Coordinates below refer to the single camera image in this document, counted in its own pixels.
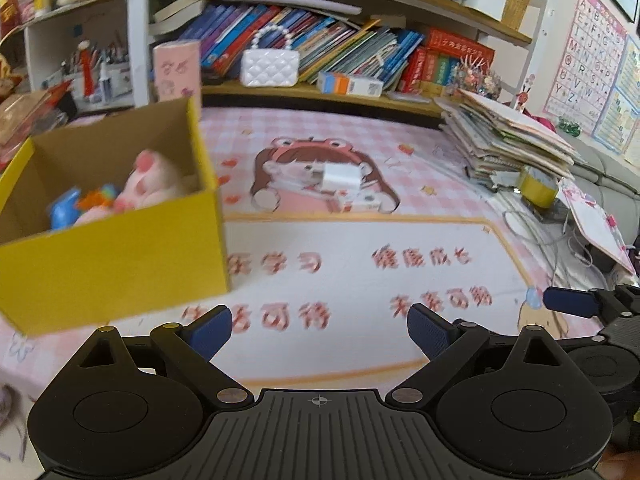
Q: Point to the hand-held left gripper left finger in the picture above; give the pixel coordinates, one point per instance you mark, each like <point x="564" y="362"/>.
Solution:
<point x="212" y="334"/>

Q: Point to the cluster of pens and stationery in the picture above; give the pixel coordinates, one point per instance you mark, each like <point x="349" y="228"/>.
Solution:
<point x="100" y="72"/>

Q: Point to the white blue orange carton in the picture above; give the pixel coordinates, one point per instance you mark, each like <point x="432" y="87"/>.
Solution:
<point x="350" y="84"/>

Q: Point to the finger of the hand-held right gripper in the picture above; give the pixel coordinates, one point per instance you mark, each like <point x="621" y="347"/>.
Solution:
<point x="570" y="301"/>

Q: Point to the glittery decorative ornament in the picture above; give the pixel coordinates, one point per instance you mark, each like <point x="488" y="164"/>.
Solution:
<point x="477" y="80"/>

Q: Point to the pink alphabet wall poster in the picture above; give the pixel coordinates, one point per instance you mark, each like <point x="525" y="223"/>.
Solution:
<point x="585" y="55"/>

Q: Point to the red cloth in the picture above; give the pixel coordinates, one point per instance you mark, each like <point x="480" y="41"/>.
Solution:
<point x="541" y="121"/>

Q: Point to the white charger plug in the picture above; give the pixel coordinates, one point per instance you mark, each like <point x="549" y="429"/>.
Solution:
<point x="341" y="177"/>

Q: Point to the orange toy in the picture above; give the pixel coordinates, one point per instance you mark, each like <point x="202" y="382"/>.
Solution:
<point x="100" y="196"/>

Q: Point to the white side shelf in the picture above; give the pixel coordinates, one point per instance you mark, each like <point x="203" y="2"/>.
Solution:
<point x="42" y="55"/>

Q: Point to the blue yellow wall poster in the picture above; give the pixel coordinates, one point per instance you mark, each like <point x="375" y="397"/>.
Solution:
<point x="622" y="110"/>

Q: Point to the grey sofa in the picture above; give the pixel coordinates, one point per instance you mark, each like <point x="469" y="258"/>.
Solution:
<point x="607" y="170"/>

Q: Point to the wooden bookshelf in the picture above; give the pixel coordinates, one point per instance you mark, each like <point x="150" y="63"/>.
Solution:
<point x="300" y="94"/>

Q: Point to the row of colourful books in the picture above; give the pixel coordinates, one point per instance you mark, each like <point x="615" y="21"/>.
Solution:
<point x="320" y="40"/>

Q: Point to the blue plastic toy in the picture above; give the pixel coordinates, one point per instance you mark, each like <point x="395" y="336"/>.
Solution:
<point x="64" y="210"/>

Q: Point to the red boxed book set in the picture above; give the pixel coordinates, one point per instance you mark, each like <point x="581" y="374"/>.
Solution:
<point x="450" y="60"/>

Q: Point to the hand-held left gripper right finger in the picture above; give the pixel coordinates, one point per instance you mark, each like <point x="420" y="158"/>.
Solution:
<point x="427" y="332"/>

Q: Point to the green beaded item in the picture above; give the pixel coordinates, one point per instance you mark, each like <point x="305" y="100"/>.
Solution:
<point x="570" y="126"/>

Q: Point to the pink cylinder container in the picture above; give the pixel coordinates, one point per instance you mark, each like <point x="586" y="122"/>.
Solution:
<point x="177" y="72"/>

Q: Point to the stack of books and papers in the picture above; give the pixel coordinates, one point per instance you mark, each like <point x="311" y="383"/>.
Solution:
<point x="505" y="140"/>

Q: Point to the pink floral flat box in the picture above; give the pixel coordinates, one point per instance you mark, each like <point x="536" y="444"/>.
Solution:
<point x="595" y="225"/>

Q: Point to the yellow tape roll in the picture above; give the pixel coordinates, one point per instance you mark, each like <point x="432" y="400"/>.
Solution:
<point x="539" y="187"/>

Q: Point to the white rolled paper tube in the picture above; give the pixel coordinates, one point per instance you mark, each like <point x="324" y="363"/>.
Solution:
<point x="290" y="2"/>

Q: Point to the pink-footed plush toy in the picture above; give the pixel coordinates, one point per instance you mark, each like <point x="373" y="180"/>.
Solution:
<point x="155" y="182"/>

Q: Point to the yellow cardboard box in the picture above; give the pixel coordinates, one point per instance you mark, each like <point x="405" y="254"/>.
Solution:
<point x="115" y="265"/>

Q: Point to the pink checked printed tablecloth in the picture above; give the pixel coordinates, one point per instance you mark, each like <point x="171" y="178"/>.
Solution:
<point x="325" y="240"/>

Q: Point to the plastic wrapped packets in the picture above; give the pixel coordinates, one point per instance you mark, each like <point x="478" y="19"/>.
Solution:
<point x="30" y="120"/>

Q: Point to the thick dark-cover book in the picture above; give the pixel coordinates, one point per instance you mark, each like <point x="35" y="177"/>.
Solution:
<point x="172" y="24"/>
<point x="185" y="2"/>

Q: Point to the red snack packet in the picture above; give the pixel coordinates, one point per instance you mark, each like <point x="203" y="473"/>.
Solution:
<point x="12" y="10"/>

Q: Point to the small white adapter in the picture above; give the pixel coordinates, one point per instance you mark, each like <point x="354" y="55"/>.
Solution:
<point x="367" y="203"/>

